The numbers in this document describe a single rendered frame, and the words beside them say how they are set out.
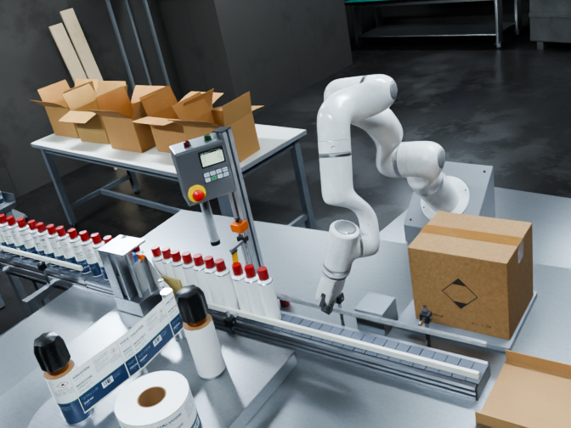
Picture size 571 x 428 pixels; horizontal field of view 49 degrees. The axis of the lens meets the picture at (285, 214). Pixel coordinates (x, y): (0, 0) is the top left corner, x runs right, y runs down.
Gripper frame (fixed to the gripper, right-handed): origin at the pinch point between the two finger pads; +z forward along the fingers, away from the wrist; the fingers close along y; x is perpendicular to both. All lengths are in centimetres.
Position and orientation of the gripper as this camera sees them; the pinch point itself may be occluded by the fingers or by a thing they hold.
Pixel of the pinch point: (327, 306)
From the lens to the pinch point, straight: 196.1
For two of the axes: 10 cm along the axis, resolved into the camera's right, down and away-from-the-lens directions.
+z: -1.2, 7.8, 6.1
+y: -5.5, 4.6, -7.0
